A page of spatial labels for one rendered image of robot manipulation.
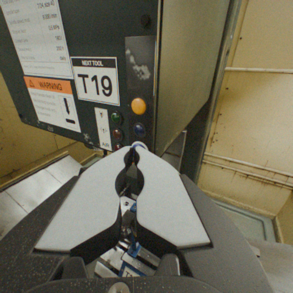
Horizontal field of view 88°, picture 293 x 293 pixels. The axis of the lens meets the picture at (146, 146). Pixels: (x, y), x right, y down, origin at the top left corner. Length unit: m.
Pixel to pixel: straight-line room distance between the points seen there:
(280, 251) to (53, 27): 1.41
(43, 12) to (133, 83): 0.19
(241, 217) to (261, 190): 0.30
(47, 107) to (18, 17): 0.16
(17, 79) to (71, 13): 0.25
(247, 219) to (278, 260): 0.49
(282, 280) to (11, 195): 1.86
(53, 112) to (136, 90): 0.24
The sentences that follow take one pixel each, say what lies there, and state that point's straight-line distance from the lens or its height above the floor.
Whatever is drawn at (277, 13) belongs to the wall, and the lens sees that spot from 1.26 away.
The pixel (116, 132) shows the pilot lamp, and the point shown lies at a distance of 0.28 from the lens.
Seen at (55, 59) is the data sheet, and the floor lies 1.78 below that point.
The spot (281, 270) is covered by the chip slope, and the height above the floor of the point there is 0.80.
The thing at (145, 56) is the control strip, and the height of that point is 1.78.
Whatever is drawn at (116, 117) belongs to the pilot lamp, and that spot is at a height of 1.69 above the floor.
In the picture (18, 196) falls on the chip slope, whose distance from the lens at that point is 1.66.
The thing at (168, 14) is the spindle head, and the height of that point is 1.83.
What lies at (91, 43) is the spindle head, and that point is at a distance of 0.29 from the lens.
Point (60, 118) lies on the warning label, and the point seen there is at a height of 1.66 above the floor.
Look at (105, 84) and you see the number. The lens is 0.27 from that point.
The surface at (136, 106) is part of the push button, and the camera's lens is 0.24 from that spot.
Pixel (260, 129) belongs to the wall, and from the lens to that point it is 1.32.
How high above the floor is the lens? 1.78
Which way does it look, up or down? 30 degrees down
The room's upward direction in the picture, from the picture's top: 1 degrees clockwise
